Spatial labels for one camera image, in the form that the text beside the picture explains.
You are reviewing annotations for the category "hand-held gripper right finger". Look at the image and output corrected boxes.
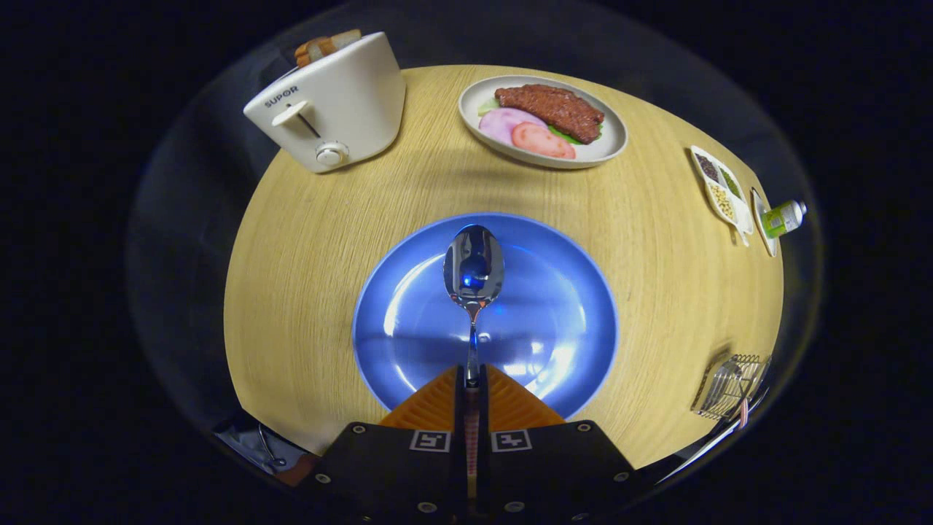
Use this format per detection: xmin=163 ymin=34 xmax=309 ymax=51
xmin=478 ymin=365 xmax=636 ymax=523

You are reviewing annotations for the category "white toaster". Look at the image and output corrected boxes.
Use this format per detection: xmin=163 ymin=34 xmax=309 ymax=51
xmin=243 ymin=31 xmax=407 ymax=174

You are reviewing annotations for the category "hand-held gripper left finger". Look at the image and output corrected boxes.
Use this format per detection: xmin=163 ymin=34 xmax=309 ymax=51
xmin=312 ymin=365 xmax=468 ymax=524

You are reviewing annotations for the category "red ham slice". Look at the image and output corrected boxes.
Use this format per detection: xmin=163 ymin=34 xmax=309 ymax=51
xmin=510 ymin=121 xmax=577 ymax=160

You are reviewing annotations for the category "spoon with red checkered handle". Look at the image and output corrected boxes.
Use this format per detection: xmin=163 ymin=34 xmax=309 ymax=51
xmin=443 ymin=224 xmax=506 ymax=500

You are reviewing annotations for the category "pink ham slice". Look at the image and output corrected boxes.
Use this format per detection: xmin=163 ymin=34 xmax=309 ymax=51
xmin=478 ymin=107 xmax=547 ymax=147

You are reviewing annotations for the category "metal wire cutlery basket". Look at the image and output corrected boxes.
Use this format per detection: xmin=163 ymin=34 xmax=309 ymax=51
xmin=690 ymin=353 xmax=773 ymax=421

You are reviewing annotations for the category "grey bag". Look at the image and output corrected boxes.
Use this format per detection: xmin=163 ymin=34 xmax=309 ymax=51
xmin=215 ymin=423 xmax=311 ymax=475

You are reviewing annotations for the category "brown steak piece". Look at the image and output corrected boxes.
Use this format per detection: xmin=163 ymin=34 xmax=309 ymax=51
xmin=494 ymin=84 xmax=606 ymax=145

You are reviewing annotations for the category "fork with red checkered handle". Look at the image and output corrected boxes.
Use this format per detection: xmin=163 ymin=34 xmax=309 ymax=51
xmin=718 ymin=361 xmax=770 ymax=431

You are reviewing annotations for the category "white coaster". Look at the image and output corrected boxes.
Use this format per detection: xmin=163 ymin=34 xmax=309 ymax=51
xmin=750 ymin=187 xmax=779 ymax=258

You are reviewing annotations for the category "white divided tray with beans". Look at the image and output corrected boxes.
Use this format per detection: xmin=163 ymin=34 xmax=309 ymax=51
xmin=690 ymin=144 xmax=755 ymax=247

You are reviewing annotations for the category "silver bottle with green label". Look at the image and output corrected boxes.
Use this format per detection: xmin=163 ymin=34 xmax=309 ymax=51
xmin=762 ymin=199 xmax=808 ymax=240

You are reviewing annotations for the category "cream plate with meat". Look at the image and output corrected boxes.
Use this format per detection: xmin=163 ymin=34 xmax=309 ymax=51
xmin=458 ymin=75 xmax=628 ymax=170

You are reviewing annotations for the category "blue plate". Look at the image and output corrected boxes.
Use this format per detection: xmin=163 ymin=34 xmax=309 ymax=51
xmin=352 ymin=212 xmax=620 ymax=420

